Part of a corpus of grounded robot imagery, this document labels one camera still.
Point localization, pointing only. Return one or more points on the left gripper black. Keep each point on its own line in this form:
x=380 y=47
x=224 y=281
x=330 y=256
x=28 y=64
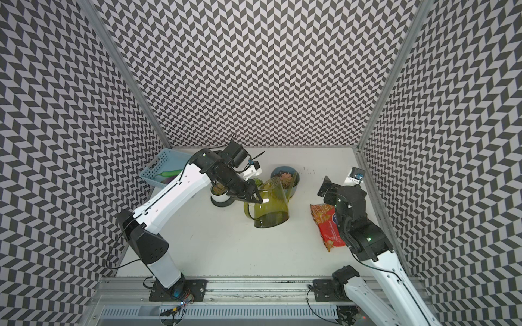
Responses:
x=247 y=191

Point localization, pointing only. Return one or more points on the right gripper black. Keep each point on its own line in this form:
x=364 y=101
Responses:
x=332 y=191

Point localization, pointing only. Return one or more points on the green transparent watering can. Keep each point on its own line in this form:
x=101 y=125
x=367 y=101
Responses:
x=273 y=210

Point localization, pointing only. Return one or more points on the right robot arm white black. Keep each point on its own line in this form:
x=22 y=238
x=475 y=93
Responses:
x=371 y=248

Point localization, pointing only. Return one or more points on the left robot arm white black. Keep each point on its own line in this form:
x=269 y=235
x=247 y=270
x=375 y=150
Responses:
x=141 y=227

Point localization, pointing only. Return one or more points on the yellow succulent white pot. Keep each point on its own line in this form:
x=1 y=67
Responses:
x=219 y=193

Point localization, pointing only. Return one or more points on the pink succulent blue pot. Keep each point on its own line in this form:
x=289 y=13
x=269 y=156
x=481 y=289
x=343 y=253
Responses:
x=289 y=178

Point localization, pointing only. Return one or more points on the red cookie snack bag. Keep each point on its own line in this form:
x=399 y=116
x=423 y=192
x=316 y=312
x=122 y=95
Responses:
x=326 y=221

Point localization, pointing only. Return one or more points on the black round saucer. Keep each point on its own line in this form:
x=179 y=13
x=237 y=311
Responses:
x=222 y=200

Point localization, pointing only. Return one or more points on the purple toy eggplant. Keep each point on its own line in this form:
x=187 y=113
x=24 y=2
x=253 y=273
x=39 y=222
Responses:
x=167 y=180

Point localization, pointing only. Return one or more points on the light blue plastic basket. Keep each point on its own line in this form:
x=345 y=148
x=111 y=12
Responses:
x=166 y=160

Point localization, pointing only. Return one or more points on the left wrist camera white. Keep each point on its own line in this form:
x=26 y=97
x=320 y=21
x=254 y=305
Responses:
x=241 y=162

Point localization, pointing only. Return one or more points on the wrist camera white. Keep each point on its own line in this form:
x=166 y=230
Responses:
x=355 y=177
x=241 y=162

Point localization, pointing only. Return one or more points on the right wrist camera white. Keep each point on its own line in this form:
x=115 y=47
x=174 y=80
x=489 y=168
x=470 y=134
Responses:
x=355 y=177

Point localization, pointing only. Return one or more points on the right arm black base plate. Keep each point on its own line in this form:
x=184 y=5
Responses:
x=327 y=290

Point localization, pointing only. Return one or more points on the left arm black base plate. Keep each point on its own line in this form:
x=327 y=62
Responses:
x=185 y=290

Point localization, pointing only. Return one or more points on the aluminium front rail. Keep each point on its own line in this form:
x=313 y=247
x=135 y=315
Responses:
x=227 y=301

